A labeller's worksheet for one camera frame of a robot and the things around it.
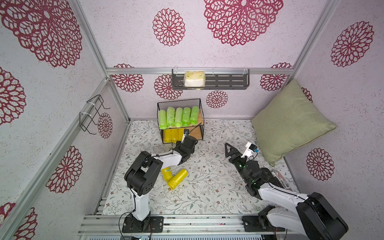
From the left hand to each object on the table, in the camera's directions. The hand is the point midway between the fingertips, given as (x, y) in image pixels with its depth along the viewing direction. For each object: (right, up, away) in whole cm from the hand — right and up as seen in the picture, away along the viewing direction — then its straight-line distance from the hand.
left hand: (186, 143), depth 98 cm
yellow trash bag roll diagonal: (-4, -20, -11) cm, 23 cm away
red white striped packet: (+55, -21, -13) cm, 60 cm away
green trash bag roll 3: (+6, +18, -4) cm, 19 cm away
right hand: (+22, 0, -19) cm, 29 cm away
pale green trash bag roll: (-4, +16, -5) cm, 17 cm away
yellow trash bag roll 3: (-8, +5, +5) cm, 11 cm away
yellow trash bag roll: (-11, -18, -10) cm, 23 cm away
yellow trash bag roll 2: (-13, +5, +5) cm, 15 cm away
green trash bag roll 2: (0, +17, -3) cm, 17 cm away
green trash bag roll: (-15, +15, -4) cm, 21 cm away
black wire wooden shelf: (+7, +8, -13) cm, 17 cm away
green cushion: (+59, +14, -17) cm, 63 cm away
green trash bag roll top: (-10, +17, -4) cm, 20 cm away
